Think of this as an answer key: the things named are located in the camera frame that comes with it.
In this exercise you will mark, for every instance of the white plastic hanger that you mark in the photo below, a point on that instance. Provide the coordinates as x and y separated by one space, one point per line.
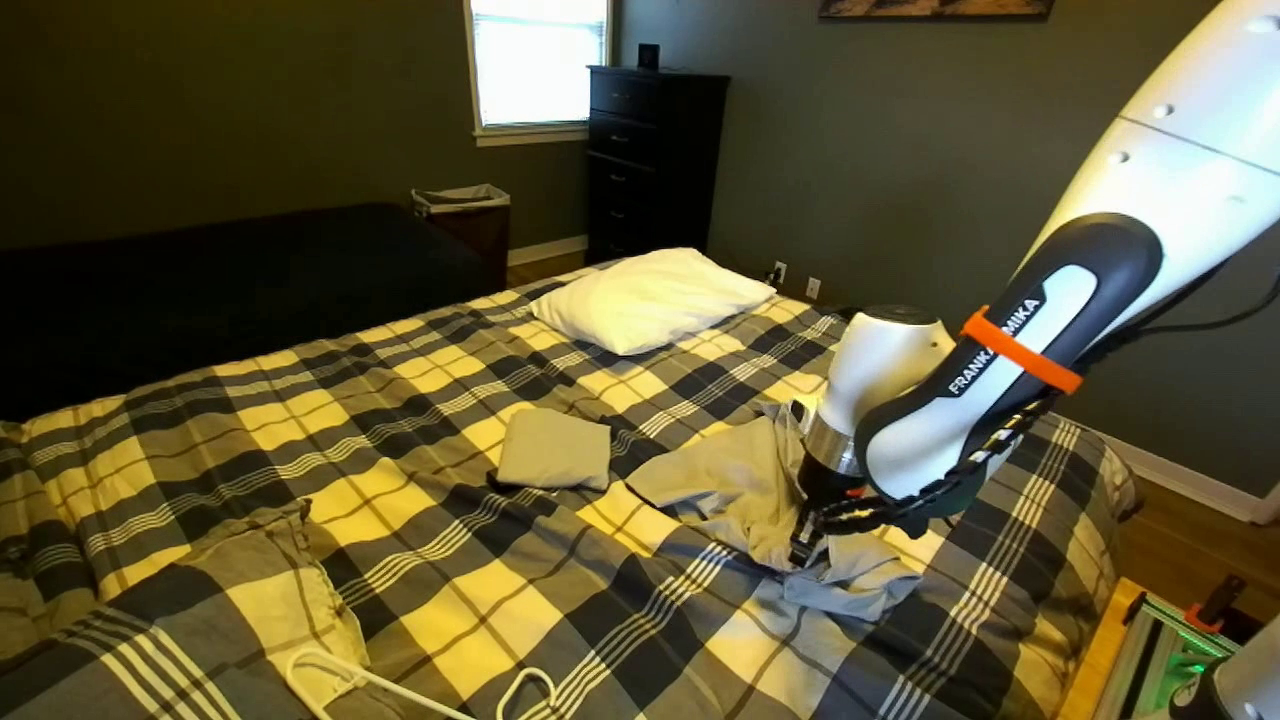
341 690

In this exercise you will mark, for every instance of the bright window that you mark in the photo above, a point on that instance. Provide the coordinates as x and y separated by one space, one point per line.
530 65

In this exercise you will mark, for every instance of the yellow grey plaid comforter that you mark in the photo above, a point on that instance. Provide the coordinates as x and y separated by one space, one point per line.
174 547

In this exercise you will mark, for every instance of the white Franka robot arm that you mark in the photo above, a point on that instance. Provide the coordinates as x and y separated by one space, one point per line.
919 413

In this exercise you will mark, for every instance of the green tool by bed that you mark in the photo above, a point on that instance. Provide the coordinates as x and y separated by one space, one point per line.
1183 662

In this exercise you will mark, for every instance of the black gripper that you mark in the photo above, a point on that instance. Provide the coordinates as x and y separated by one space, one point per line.
841 504

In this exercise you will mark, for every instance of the black tall dresser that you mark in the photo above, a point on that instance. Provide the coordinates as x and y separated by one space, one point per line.
655 147

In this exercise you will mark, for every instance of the small dark object on dresser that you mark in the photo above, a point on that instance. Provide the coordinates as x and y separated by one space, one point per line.
649 58

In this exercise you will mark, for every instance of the dark wooden nightstand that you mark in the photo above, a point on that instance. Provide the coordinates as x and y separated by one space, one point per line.
474 214

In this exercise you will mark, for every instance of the folded grey cloth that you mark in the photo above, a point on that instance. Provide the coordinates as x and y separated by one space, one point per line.
554 448

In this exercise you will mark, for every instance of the framed wall picture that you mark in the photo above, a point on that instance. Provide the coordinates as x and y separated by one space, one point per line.
934 8

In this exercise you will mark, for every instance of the light blue grey pillowcase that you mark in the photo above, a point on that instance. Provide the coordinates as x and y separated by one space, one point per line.
741 486

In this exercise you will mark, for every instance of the white pillow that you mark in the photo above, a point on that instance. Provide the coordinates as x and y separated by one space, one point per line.
649 303

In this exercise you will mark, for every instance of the white hanger hook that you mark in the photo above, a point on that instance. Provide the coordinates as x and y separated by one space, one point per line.
524 696

